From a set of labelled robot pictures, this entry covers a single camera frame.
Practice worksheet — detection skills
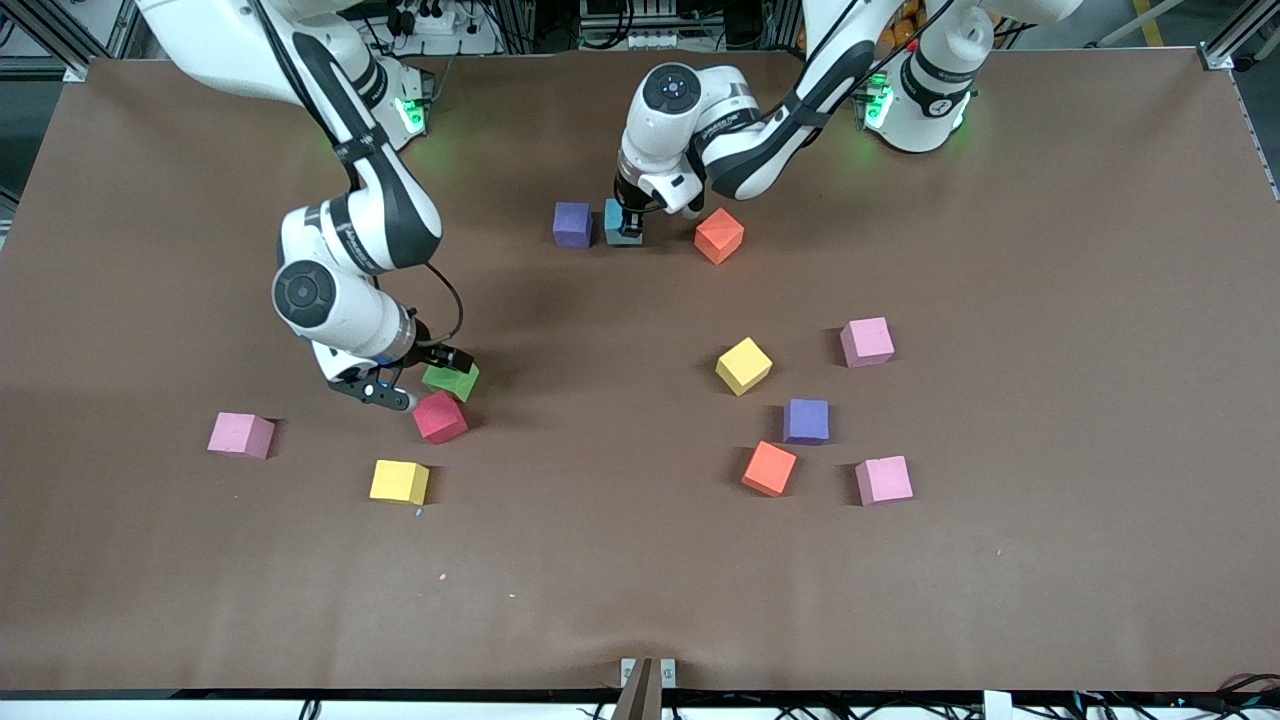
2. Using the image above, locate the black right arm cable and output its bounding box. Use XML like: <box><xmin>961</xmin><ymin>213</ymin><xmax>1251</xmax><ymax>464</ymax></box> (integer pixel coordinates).
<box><xmin>423</xmin><ymin>260</ymin><xmax>466</xmax><ymax>348</ymax></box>

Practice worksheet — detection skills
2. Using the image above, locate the bag of orange items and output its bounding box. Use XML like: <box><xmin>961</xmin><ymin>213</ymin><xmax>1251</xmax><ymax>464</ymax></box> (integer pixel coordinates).
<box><xmin>880</xmin><ymin>0</ymin><xmax>926</xmax><ymax>47</ymax></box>

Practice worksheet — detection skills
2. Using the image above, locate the white rack equipment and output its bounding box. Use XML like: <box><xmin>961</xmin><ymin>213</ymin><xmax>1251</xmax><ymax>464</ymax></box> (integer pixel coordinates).
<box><xmin>578</xmin><ymin>0</ymin><xmax>723</xmax><ymax>51</ymax></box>

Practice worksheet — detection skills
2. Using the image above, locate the purple foam cube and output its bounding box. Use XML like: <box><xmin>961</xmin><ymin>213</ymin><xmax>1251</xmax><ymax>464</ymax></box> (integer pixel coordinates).
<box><xmin>553</xmin><ymin>202</ymin><xmax>593</xmax><ymax>249</ymax></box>
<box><xmin>783</xmin><ymin>398</ymin><xmax>831</xmax><ymax>446</ymax></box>

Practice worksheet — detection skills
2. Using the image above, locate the orange foam cube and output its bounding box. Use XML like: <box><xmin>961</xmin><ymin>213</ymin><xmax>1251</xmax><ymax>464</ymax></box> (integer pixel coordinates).
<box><xmin>694</xmin><ymin>207</ymin><xmax>746</xmax><ymax>267</ymax></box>
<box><xmin>741</xmin><ymin>441</ymin><xmax>799</xmax><ymax>498</ymax></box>

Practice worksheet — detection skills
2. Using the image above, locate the metal table edge bracket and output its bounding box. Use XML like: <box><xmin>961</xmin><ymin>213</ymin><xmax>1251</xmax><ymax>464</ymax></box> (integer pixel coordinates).
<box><xmin>612</xmin><ymin>657</ymin><xmax>678</xmax><ymax>720</ymax></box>

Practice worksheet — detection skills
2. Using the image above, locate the white power strip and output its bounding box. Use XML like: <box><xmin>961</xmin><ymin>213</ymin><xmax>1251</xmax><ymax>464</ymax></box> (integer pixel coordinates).
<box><xmin>388</xmin><ymin>0</ymin><xmax>489</xmax><ymax>37</ymax></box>

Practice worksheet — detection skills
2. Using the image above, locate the aluminium frame profile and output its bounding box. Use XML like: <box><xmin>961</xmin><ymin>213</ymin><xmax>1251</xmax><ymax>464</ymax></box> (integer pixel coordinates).
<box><xmin>0</xmin><ymin>0</ymin><xmax>136</xmax><ymax>83</ymax></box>
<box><xmin>1198</xmin><ymin>0</ymin><xmax>1280</xmax><ymax>71</ymax></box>

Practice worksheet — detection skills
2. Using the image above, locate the green foam cube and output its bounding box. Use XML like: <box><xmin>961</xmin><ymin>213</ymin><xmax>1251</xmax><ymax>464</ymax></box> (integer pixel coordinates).
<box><xmin>421</xmin><ymin>362</ymin><xmax>481</xmax><ymax>403</ymax></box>

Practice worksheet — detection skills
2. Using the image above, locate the red foam cube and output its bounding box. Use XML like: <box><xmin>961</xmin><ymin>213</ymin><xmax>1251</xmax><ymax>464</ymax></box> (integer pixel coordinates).
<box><xmin>413</xmin><ymin>392</ymin><xmax>470</xmax><ymax>445</ymax></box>

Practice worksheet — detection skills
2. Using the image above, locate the yellow foam cube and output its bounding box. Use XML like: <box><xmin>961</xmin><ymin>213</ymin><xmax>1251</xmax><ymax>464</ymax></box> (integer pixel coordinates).
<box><xmin>715</xmin><ymin>337</ymin><xmax>774</xmax><ymax>397</ymax></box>
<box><xmin>369</xmin><ymin>459</ymin><xmax>431</xmax><ymax>506</ymax></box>

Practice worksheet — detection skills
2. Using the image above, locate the pink foam cube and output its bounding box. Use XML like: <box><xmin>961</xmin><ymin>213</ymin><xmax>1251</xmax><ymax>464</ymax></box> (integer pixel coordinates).
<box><xmin>855</xmin><ymin>455</ymin><xmax>915</xmax><ymax>507</ymax></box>
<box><xmin>839</xmin><ymin>317</ymin><xmax>896</xmax><ymax>369</ymax></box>
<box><xmin>207</xmin><ymin>412</ymin><xmax>276</xmax><ymax>461</ymax></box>

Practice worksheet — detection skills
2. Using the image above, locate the light blue foam cube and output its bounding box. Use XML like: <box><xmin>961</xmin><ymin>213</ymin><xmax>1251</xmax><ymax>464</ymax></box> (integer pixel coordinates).
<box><xmin>603</xmin><ymin>198</ymin><xmax>646</xmax><ymax>248</ymax></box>

